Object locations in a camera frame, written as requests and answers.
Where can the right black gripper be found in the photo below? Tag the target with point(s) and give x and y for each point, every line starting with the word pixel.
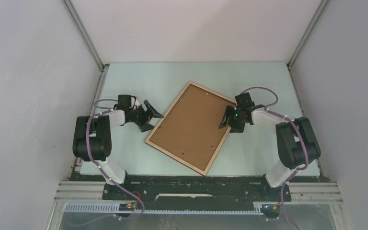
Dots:
pixel 229 111

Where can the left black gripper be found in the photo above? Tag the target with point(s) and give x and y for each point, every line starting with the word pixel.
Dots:
pixel 153 113

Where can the brown cardboard backing board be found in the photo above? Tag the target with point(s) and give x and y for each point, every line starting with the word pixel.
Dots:
pixel 189 132

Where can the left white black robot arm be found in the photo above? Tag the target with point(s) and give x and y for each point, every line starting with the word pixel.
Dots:
pixel 92 139

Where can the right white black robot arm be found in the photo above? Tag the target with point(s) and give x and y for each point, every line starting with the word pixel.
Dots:
pixel 297 145

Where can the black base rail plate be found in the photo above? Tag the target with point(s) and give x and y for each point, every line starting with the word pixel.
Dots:
pixel 196 192

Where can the white cable duct strip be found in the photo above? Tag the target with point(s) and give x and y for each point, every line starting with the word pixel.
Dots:
pixel 115 208

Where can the left corner aluminium post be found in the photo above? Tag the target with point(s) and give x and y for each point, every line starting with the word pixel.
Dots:
pixel 72 11

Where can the corner aluminium post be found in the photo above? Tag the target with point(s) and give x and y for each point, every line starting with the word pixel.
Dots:
pixel 308 31
pixel 72 11

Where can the aluminium frame rails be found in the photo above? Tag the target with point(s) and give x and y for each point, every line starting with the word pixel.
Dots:
pixel 300 193

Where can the right corner aluminium post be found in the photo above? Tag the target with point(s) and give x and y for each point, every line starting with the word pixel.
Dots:
pixel 308 31

